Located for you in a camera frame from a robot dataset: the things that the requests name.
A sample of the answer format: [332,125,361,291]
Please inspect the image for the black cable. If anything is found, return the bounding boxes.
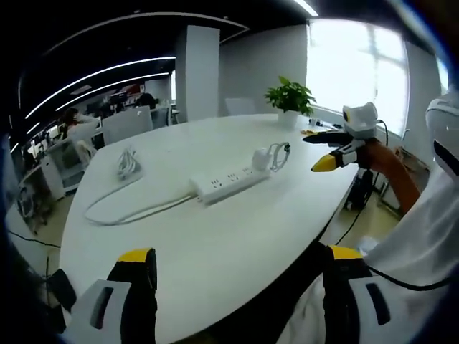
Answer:
[374,120,390,146]
[365,263,459,291]

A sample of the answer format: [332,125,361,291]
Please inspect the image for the white desk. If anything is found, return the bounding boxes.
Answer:
[59,113,361,338]

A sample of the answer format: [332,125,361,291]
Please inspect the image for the dark chair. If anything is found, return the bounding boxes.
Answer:
[46,268,78,313]

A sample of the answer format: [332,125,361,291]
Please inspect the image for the white power strip cable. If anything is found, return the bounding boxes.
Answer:
[84,193,202,227]

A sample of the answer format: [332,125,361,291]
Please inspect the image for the white office cabinet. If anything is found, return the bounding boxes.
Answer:
[39,142,91,199]

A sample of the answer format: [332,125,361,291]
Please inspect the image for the white power strip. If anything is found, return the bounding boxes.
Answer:
[189,165,272,205]

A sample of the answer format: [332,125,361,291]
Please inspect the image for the ceiling light strip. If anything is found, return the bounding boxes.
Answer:
[30,71,174,127]
[293,0,320,17]
[24,55,176,120]

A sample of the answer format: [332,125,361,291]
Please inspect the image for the person's white shirt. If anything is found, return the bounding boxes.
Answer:
[292,168,459,344]

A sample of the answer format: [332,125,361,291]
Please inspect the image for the red wall banner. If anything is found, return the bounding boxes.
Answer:
[107,83,146,98]

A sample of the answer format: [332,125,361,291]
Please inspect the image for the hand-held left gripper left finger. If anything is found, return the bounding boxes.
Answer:
[59,247,158,344]

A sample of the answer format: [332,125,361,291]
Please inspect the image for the green plant in white pot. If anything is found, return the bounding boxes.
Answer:
[264,75,317,128]

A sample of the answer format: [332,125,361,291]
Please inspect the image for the coiled white charger cable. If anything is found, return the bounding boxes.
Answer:
[268,142,292,173]

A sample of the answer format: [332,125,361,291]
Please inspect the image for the white office partition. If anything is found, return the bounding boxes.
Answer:
[102,105,153,145]

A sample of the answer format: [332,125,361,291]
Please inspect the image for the black bag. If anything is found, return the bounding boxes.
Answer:
[346,168,377,211]

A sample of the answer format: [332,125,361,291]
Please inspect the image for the bundled white cable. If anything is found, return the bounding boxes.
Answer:
[115,145,146,182]

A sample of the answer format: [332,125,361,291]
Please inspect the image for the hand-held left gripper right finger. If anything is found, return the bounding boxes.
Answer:
[321,244,410,344]

